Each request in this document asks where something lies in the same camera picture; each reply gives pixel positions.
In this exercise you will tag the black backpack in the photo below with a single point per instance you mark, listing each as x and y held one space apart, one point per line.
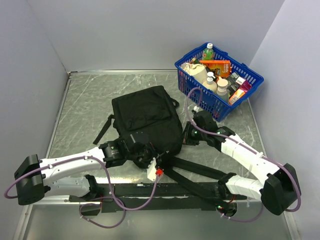
153 111

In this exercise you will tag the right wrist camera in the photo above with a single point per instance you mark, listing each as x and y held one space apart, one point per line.
195 109

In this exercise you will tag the green drink bottle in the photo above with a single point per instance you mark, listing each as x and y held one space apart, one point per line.
208 53

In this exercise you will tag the magenta small box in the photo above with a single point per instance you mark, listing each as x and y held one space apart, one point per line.
245 85

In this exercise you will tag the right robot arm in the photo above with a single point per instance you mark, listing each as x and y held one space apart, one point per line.
275 185

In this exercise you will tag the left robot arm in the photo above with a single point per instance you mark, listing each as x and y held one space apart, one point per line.
38 178

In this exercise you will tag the beige lidded bottle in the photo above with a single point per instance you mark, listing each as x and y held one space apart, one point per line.
221 91

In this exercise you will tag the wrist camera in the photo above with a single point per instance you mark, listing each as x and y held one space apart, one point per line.
195 109
153 171

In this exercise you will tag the orange snack box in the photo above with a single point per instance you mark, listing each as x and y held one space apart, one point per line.
221 68

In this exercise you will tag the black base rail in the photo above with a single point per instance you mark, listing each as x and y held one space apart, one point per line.
168 196

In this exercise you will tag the black box with barcode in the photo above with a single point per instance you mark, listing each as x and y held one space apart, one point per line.
235 81

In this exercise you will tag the orange small carton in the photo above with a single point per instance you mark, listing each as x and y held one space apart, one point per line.
236 96

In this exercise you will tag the cream pump bottle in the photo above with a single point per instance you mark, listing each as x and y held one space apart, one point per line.
210 82

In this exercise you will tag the beige cloth pouch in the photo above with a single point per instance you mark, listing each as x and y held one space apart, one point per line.
197 71

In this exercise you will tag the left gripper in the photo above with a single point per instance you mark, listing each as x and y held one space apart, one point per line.
153 155

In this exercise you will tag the blue plastic basket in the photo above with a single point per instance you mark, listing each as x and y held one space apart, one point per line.
205 98

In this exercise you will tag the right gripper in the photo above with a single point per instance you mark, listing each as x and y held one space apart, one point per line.
187 139

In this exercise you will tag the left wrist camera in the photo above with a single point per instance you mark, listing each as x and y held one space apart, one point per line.
153 171

